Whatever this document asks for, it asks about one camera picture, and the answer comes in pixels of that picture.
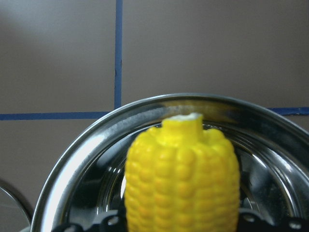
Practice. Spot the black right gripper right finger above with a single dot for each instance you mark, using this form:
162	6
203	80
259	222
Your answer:
253	221

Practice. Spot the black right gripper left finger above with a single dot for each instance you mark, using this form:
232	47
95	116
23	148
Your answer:
110	221

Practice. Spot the pale green electric pot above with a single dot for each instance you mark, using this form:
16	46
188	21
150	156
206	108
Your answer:
89	178

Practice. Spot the yellow toy corn cob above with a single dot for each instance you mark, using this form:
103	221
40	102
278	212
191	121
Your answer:
181	177

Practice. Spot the glass pot lid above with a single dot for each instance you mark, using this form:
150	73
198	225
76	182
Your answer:
15	212

